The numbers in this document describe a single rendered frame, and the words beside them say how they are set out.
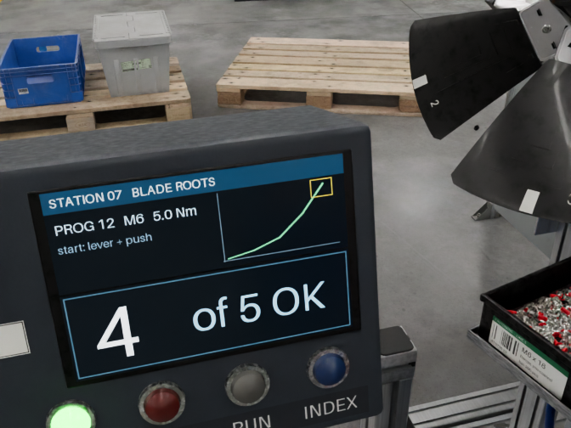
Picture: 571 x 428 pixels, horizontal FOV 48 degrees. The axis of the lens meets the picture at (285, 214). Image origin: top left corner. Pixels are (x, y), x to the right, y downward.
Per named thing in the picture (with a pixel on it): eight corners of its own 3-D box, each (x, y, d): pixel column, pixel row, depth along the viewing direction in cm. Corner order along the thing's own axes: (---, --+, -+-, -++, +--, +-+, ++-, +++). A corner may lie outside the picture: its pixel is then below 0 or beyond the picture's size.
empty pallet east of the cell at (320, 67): (420, 62, 443) (422, 41, 436) (424, 117, 358) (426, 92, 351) (251, 57, 460) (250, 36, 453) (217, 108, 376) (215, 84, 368)
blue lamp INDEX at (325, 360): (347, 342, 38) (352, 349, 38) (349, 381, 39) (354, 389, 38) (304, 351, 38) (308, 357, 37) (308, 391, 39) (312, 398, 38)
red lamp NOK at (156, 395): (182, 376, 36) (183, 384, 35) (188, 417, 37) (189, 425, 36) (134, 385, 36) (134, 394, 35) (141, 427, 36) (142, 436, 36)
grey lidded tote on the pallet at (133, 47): (169, 61, 407) (163, 8, 390) (179, 93, 356) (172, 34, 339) (102, 67, 398) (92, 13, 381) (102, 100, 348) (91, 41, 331)
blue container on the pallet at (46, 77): (87, 68, 396) (80, 33, 385) (84, 102, 346) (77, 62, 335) (17, 74, 388) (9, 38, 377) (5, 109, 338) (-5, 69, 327)
